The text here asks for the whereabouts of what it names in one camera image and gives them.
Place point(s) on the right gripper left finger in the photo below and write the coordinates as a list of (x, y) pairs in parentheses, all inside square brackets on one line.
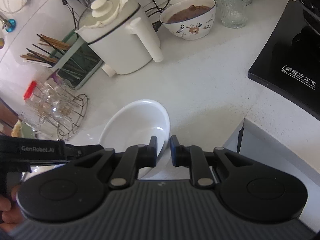
[(131, 161)]

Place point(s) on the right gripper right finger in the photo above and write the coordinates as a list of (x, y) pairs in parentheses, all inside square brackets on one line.
[(191, 157)]

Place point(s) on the small white bowl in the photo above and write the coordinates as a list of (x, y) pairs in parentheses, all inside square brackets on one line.
[(135, 124)]

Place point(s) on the left hand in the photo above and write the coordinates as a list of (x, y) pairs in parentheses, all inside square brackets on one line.
[(10, 211)]

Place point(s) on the green bowl with noodles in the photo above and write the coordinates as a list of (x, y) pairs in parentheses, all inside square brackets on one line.
[(22, 130)]

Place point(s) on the red lid plastic jar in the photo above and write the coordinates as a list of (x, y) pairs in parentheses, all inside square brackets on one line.
[(34, 92)]

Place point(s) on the purple stem glass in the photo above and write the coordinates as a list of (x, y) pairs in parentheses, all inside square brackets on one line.
[(56, 78)]

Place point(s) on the green chopstick holder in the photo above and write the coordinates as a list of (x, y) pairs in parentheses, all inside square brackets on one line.
[(71, 59)]

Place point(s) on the white electric cooking pot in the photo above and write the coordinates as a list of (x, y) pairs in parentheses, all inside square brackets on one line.
[(127, 46)]

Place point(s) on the black induction cooktop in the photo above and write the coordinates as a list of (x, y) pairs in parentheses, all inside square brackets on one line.
[(289, 61)]

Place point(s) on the deer bowl with brown food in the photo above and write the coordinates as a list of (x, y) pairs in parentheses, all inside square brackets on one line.
[(189, 19)]

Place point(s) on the glass pot lid white knob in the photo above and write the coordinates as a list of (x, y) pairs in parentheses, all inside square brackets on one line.
[(102, 13)]

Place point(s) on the wire glass drying rack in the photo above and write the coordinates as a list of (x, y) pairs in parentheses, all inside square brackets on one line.
[(59, 115)]

